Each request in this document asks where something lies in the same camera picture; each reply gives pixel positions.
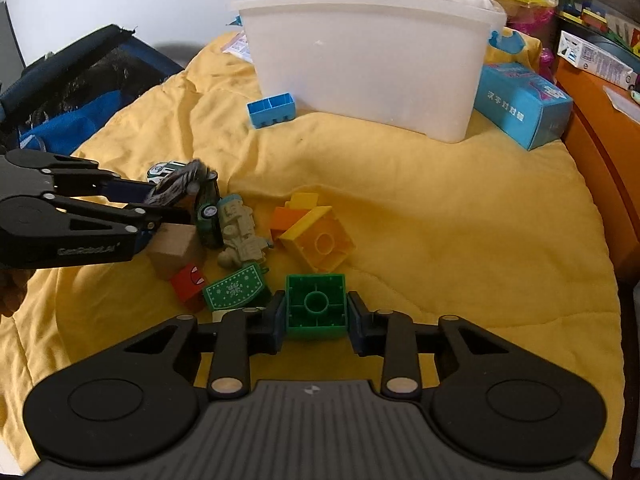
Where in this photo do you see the red block with teeth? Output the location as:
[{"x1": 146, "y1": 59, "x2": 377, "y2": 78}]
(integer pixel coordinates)
[{"x1": 170, "y1": 264, "x2": 207, "y2": 313}]

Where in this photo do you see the white paper packet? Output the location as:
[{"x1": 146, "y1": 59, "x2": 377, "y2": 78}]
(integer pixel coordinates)
[{"x1": 221, "y1": 32, "x2": 253, "y2": 64}]

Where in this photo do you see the dark toy car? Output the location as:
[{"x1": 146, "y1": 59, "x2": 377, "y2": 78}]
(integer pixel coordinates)
[{"x1": 145, "y1": 159, "x2": 224, "y2": 249}]

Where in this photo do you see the yellow building block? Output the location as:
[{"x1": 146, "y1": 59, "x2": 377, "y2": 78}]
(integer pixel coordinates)
[{"x1": 278, "y1": 193, "x2": 356, "y2": 273}]

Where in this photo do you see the small white carton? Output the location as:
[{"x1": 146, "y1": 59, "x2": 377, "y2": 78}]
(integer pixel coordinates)
[{"x1": 558, "y1": 30, "x2": 639, "y2": 90}]

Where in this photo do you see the white plastic bin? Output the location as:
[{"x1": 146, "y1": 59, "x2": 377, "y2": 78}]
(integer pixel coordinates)
[{"x1": 232, "y1": 0, "x2": 506, "y2": 143}]

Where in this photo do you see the pink plastic bag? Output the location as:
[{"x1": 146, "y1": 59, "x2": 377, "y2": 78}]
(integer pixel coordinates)
[{"x1": 508, "y1": 6, "x2": 555, "y2": 80}]

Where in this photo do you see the wooden cube block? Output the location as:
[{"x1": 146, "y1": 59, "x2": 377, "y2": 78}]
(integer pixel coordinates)
[{"x1": 145, "y1": 223, "x2": 206, "y2": 281}]

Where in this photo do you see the beige toy figure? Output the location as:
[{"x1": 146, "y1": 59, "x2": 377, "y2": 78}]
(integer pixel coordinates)
[{"x1": 217, "y1": 194, "x2": 273, "y2": 270}]

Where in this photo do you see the light blue cardboard box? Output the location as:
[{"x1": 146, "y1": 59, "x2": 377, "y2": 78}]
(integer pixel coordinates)
[{"x1": 474, "y1": 63, "x2": 573, "y2": 151}]

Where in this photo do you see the yellow cloth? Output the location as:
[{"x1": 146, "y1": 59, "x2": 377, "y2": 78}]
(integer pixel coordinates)
[{"x1": 1, "y1": 35, "x2": 625, "y2": 476}]

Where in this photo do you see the green building block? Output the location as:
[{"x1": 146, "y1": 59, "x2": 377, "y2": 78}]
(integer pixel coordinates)
[{"x1": 285, "y1": 274, "x2": 347, "y2": 340}]

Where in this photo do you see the blue building block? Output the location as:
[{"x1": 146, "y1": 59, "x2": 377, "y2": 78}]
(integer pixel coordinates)
[{"x1": 246, "y1": 92, "x2": 296, "y2": 129}]

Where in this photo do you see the orange triangular block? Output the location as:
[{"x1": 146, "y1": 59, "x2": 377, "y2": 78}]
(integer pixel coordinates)
[{"x1": 269, "y1": 207, "x2": 309, "y2": 242}]

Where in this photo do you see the green snowflake card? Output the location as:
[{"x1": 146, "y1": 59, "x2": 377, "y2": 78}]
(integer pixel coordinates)
[{"x1": 203, "y1": 263, "x2": 272, "y2": 312}]

